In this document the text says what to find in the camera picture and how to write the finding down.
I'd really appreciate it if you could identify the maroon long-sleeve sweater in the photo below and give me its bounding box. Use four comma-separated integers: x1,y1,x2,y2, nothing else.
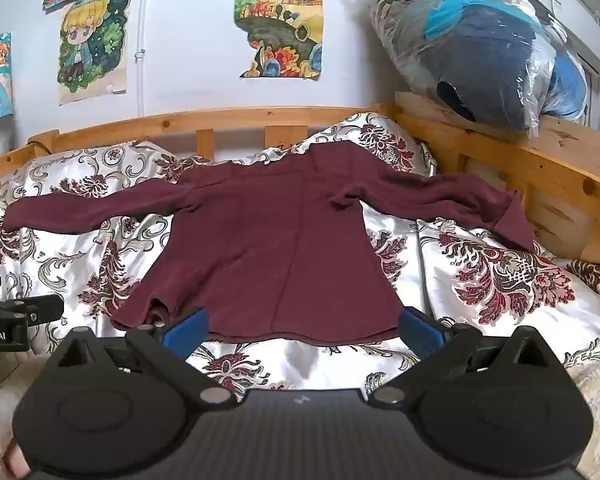
2,140,537,347

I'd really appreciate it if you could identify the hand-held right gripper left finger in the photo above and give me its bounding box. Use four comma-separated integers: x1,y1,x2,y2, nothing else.
54,307,242,408

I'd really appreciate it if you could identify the colourful landscape poster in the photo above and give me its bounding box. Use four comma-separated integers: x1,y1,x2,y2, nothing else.
233,0,326,81

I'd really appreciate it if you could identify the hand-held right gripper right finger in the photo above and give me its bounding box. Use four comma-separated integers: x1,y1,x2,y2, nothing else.
370,306,557,408

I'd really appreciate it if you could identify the white wall cable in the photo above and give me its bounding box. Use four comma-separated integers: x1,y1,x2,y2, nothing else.
136,0,149,117

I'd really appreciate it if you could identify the white floral bed sheet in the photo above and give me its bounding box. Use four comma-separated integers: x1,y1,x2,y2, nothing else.
0,111,600,392

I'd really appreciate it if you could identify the blond cartoon figure poster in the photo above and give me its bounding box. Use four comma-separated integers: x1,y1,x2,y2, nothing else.
56,0,132,107

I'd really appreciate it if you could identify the white fluffy cloth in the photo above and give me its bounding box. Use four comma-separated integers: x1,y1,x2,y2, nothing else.
564,357,600,480
0,349,56,463

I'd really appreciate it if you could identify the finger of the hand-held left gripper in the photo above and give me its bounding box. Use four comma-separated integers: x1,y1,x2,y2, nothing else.
25,293,65,326

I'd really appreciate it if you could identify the clear plastic bag of clothes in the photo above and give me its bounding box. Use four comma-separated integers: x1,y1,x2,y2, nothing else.
369,0,600,139

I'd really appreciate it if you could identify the wooden bed frame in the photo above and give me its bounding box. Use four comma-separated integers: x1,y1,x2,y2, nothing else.
0,91,600,281

